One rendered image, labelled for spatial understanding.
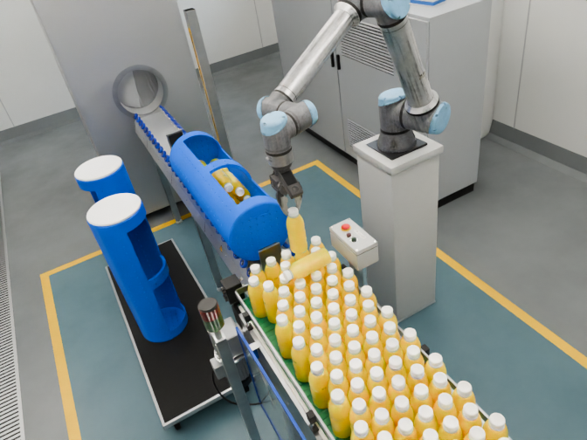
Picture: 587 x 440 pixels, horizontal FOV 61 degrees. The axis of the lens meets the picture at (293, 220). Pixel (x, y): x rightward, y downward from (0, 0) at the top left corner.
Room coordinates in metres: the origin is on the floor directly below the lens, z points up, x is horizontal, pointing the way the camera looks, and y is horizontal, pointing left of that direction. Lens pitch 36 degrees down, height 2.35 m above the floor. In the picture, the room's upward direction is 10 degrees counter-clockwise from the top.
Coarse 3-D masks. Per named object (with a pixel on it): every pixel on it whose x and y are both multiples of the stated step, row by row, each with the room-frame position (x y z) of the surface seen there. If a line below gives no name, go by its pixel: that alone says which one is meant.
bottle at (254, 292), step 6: (252, 288) 1.39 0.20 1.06; (258, 288) 1.39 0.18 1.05; (252, 294) 1.38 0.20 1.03; (258, 294) 1.38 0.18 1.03; (252, 300) 1.38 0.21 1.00; (258, 300) 1.38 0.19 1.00; (252, 306) 1.39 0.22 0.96; (258, 306) 1.38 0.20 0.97; (264, 306) 1.38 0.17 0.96; (258, 312) 1.38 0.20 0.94; (264, 312) 1.38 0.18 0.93
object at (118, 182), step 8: (120, 168) 2.63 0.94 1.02; (112, 176) 2.57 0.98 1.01; (120, 176) 2.61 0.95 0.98; (128, 176) 2.71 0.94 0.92; (80, 184) 2.57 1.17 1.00; (88, 184) 2.54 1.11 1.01; (96, 184) 2.53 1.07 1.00; (104, 184) 2.54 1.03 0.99; (112, 184) 2.56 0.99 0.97; (120, 184) 2.59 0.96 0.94; (128, 184) 2.65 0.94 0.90; (96, 192) 2.53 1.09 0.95; (104, 192) 2.54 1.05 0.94; (112, 192) 2.55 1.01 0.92; (120, 192) 2.58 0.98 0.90; (128, 192) 2.62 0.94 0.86; (96, 200) 2.74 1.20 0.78
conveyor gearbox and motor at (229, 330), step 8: (224, 320) 1.44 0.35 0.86; (232, 320) 1.43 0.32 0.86; (224, 328) 1.40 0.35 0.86; (232, 328) 1.39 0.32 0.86; (240, 328) 1.40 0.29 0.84; (232, 336) 1.35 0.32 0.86; (232, 344) 1.34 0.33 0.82; (216, 352) 1.39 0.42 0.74; (232, 352) 1.34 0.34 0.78; (240, 352) 1.35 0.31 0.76; (216, 360) 1.37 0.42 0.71; (240, 360) 1.33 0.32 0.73; (216, 368) 1.33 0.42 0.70; (240, 368) 1.35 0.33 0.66; (240, 376) 1.34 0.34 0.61; (248, 376) 1.36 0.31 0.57; (248, 384) 1.35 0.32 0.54
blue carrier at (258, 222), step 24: (192, 144) 2.48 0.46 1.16; (216, 144) 2.53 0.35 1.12; (192, 168) 2.14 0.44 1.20; (216, 168) 2.05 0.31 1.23; (240, 168) 2.09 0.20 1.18; (192, 192) 2.07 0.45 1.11; (216, 192) 1.87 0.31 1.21; (264, 192) 1.96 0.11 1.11; (216, 216) 1.78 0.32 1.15; (240, 216) 1.65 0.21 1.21; (264, 216) 1.69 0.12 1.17; (240, 240) 1.64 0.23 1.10; (264, 240) 1.68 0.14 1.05
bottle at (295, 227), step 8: (288, 216) 1.48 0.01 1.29; (296, 216) 1.47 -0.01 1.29; (288, 224) 1.47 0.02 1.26; (296, 224) 1.46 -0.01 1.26; (288, 232) 1.47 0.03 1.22; (296, 232) 1.45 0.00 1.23; (304, 232) 1.47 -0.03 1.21; (296, 240) 1.45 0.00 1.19; (304, 240) 1.46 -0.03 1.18; (296, 248) 1.45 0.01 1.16; (304, 248) 1.46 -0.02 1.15
